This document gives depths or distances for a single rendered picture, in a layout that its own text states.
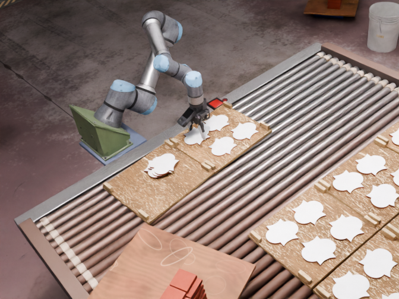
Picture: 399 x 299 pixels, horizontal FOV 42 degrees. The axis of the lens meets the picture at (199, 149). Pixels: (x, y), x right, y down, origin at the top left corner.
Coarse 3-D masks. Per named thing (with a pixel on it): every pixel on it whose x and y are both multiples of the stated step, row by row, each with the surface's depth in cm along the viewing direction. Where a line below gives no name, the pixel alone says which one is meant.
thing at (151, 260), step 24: (144, 240) 205; (168, 240) 204; (120, 264) 198; (144, 264) 197; (168, 264) 195; (192, 264) 194; (216, 264) 193; (240, 264) 192; (96, 288) 191; (120, 288) 190; (144, 288) 188; (216, 288) 185; (240, 288) 184
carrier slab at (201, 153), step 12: (204, 120) 274; (228, 120) 272; (240, 120) 271; (252, 120) 270; (216, 132) 266; (228, 132) 265; (264, 132) 262; (180, 144) 262; (204, 144) 260; (240, 144) 257; (252, 144) 257; (192, 156) 255; (204, 156) 254; (216, 156) 253; (228, 156) 252; (216, 168) 246
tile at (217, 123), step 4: (212, 116) 275; (216, 116) 275; (220, 116) 274; (224, 116) 274; (208, 120) 273; (212, 120) 272; (216, 120) 272; (220, 120) 272; (224, 120) 271; (208, 124) 271; (212, 124) 270; (216, 124) 270; (220, 124) 269; (224, 124) 269; (228, 124) 269; (212, 128) 268; (216, 128) 267; (220, 128) 267
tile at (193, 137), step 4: (196, 128) 268; (188, 132) 267; (192, 132) 266; (196, 132) 266; (208, 132) 265; (188, 136) 264; (192, 136) 264; (196, 136) 264; (200, 136) 263; (208, 136) 262; (188, 140) 262; (192, 140) 262; (196, 140) 262; (200, 140) 261; (188, 144) 261; (192, 144) 260; (200, 144) 260
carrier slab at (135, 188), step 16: (144, 160) 256; (192, 160) 252; (128, 176) 249; (144, 176) 248; (176, 176) 245; (192, 176) 244; (208, 176) 243; (112, 192) 242; (128, 192) 241; (144, 192) 240; (160, 192) 239; (176, 192) 237; (128, 208) 235; (144, 208) 232; (160, 208) 231
